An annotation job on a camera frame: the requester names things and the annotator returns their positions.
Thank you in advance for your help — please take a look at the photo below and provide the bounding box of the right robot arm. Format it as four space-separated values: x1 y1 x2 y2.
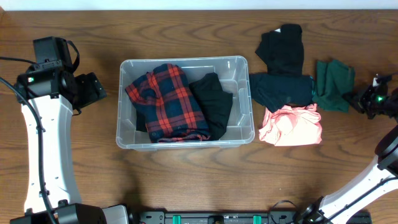
294 83 397 223

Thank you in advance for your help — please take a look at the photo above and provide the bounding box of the red navy plaid shirt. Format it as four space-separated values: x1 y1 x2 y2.
125 63 211 143

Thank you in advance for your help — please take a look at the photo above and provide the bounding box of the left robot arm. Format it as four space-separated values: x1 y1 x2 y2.
10 60 129 223

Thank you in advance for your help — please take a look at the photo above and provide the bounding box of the large black garment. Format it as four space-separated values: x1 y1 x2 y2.
189 73 233 141

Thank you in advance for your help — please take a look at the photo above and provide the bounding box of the dark navy folded garment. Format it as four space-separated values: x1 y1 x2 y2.
249 73 314 113

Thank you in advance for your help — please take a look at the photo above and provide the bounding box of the black garment with tag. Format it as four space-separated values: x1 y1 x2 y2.
255 24 304 76

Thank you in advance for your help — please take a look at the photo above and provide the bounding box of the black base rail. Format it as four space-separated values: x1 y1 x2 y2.
130 208 373 224

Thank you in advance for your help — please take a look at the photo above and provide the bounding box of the pink folded garment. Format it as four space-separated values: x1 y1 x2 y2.
259 103 322 146

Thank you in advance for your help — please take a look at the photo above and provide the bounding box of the dark green garment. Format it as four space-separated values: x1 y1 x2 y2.
313 60 355 113

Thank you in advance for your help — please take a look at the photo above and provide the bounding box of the clear plastic storage container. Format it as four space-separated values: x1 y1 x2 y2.
116 55 256 152

